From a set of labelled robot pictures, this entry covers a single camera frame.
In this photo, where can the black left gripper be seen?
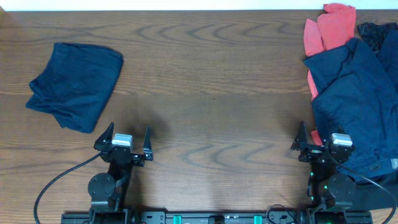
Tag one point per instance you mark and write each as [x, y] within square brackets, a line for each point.
[123, 155]

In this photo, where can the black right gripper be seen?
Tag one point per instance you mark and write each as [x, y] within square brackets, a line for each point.
[301, 140]

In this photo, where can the dark blue denim shorts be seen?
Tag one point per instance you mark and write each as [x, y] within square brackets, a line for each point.
[357, 92]

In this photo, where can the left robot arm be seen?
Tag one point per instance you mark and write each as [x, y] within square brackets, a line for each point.
[108, 190]

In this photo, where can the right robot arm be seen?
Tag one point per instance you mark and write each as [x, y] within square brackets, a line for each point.
[331, 192]

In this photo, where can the folded navy cloth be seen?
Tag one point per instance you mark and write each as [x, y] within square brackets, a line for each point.
[76, 84]

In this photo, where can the red printed shirt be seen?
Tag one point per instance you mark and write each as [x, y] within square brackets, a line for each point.
[324, 43]

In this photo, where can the black garment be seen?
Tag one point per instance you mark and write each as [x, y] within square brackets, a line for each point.
[374, 34]

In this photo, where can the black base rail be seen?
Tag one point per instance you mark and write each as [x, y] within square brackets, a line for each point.
[217, 218]

